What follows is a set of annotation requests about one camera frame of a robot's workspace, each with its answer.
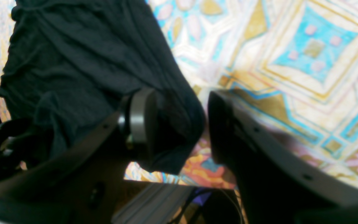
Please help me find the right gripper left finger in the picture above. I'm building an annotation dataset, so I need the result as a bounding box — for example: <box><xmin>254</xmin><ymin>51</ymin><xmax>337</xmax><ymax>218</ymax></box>
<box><xmin>0</xmin><ymin>88</ymin><xmax>158</xmax><ymax>224</ymax></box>

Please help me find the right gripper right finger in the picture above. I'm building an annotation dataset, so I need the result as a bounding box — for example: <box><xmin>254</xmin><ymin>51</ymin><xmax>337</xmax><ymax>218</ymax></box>
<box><xmin>208</xmin><ymin>90</ymin><xmax>358</xmax><ymax>224</ymax></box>

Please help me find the black t-shirt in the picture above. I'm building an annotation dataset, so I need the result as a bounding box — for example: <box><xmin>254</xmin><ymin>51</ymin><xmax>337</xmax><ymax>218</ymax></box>
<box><xmin>0</xmin><ymin>0</ymin><xmax>205</xmax><ymax>175</ymax></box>

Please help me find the patterned tablecloth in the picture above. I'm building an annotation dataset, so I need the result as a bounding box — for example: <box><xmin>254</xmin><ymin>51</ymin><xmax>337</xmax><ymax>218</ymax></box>
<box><xmin>0</xmin><ymin>0</ymin><xmax>358</xmax><ymax>193</ymax></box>

